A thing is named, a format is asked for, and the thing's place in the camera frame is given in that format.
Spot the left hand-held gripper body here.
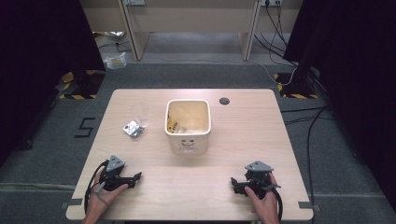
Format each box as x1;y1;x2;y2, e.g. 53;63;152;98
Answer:
98;154;137;192

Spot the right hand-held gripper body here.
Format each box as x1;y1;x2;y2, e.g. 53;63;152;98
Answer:
244;160;275;199

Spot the silver foil wrapper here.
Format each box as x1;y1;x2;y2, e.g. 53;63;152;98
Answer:
122;119;145;139

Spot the white square bin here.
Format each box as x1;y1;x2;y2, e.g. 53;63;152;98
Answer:
163;98;213;156

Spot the clear plastic cup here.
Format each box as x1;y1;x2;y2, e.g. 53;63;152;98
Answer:
130;101;151;129

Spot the person's right hand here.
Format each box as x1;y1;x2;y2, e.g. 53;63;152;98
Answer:
244;172;280;219

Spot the person's left hand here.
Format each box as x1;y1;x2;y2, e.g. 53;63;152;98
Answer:
85;169;130;217

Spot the grey tape strip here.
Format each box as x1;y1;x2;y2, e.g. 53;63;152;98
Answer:
60;197;84;210
297;201;321;213

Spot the yellow packet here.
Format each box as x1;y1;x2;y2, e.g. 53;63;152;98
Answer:
166;112;181;134

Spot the black stand base striped tape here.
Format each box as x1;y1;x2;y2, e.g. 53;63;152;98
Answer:
58;69;106;101
273;72;320;100

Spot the clear plastic bag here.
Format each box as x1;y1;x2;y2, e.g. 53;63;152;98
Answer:
103;51;128;70

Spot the black curtain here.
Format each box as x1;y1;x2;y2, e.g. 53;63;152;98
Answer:
0;0;106;169
282;0;396;213

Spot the silver foil sheet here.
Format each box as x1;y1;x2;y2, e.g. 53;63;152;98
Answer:
92;30;127;42

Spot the grey cord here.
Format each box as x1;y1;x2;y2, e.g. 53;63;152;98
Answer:
93;181;110;209

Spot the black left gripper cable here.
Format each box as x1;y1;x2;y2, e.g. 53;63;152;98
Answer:
83;160;110;215

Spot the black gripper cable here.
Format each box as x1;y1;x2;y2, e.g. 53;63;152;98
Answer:
83;160;110;215
269;185;284;222

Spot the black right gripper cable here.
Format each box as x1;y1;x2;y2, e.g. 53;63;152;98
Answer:
269;185;284;222

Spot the black floor cable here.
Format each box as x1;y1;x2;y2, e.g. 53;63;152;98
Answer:
279;105;336;224

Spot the thin black cable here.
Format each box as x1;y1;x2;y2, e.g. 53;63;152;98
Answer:
97;39;133;53

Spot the black cable bundle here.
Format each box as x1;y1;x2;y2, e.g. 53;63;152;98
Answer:
253;3;301;68

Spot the light wooden desk frame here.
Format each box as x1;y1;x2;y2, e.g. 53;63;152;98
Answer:
78;0;305;62

